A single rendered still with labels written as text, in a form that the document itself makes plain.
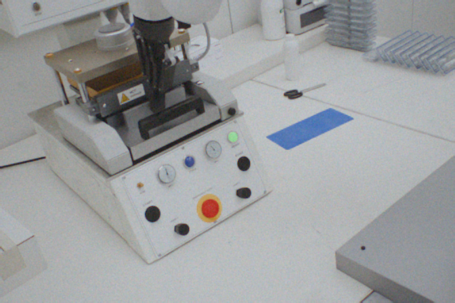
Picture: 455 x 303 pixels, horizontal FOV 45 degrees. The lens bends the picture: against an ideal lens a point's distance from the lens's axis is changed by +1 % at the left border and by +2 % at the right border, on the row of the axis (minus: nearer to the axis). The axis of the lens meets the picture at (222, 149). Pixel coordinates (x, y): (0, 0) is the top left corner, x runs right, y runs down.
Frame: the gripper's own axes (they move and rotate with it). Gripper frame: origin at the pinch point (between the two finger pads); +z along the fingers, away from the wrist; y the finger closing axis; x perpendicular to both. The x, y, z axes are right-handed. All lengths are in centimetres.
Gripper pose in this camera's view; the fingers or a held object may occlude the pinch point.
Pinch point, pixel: (157, 96)
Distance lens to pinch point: 114.6
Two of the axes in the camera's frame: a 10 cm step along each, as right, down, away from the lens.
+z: -0.6, 6.9, 7.2
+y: 6.1, 6.0, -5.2
